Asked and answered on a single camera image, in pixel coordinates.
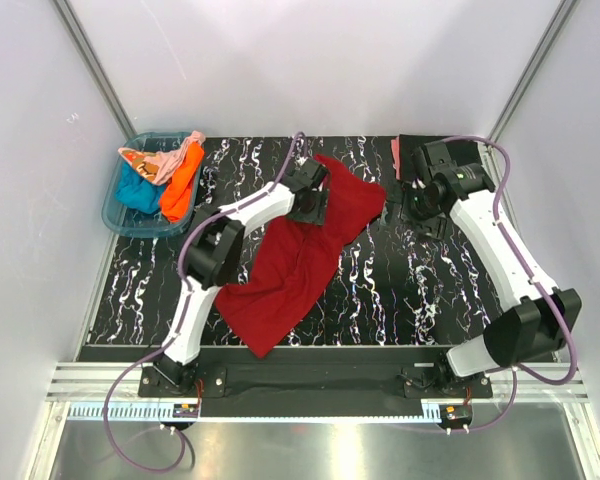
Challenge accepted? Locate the red t shirt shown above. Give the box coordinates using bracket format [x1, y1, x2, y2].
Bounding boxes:
[214, 154, 387, 358]

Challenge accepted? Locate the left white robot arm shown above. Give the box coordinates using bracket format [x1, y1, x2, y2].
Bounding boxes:
[153, 159, 329, 389]

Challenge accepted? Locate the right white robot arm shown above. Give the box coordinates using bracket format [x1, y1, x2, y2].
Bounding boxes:
[402, 178, 582, 386]

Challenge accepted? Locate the folded black t shirt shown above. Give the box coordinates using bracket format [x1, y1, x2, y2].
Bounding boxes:
[398, 134, 482, 183]

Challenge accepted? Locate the orange t shirt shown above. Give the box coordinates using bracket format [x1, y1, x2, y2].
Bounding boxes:
[159, 142, 204, 223]

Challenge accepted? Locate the pink printed t shirt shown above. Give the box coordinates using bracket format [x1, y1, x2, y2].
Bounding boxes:
[118, 131, 206, 186]

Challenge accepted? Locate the blue t shirt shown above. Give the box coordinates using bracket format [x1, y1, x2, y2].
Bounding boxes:
[115, 163, 166, 214]

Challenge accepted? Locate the blue plastic bin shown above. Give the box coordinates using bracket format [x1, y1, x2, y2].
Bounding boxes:
[101, 156, 202, 238]

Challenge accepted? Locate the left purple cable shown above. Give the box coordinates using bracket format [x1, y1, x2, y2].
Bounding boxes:
[102, 131, 309, 474]

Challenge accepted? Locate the purple cable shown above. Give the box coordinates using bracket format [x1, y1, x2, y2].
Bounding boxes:
[102, 131, 309, 474]
[404, 134, 580, 434]

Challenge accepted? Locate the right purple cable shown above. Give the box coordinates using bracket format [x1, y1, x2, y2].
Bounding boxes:
[404, 134, 580, 434]

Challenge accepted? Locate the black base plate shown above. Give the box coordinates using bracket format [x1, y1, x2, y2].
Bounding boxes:
[138, 346, 493, 421]

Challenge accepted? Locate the white slotted cable duct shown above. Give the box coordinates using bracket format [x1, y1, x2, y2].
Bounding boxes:
[68, 402, 441, 422]

